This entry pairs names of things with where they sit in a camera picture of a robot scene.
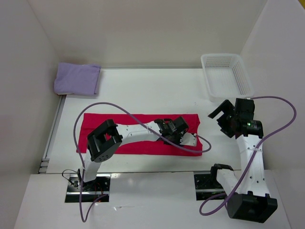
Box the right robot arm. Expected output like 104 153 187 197
208 98 278 223

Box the white laundry basket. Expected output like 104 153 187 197
201 53 254 102

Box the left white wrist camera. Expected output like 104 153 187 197
180 133 197 146

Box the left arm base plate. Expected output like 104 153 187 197
65 174 111 203

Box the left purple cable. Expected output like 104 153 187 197
73 102 213 223

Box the lavender t shirt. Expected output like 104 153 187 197
54 62 101 96

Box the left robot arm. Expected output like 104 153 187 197
78 116 196 191

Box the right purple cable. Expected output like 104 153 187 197
199 95 297 217

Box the pink t shirt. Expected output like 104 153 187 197
78 113 202 157

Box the purple cable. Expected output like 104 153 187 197
73 102 213 223
199 95 297 217

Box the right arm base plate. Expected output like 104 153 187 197
193 171 225 201

